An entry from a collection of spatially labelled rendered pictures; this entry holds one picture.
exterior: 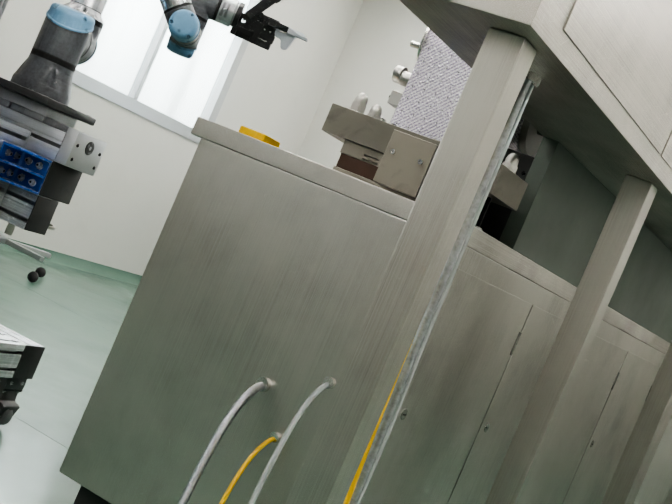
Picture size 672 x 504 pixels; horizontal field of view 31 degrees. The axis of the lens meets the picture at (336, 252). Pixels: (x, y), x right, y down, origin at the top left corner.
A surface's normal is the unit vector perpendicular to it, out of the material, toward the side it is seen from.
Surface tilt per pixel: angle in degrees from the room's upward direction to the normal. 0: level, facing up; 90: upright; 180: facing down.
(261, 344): 90
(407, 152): 90
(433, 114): 90
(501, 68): 90
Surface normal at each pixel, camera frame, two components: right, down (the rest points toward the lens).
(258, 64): 0.81, 0.35
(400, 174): -0.43, -0.18
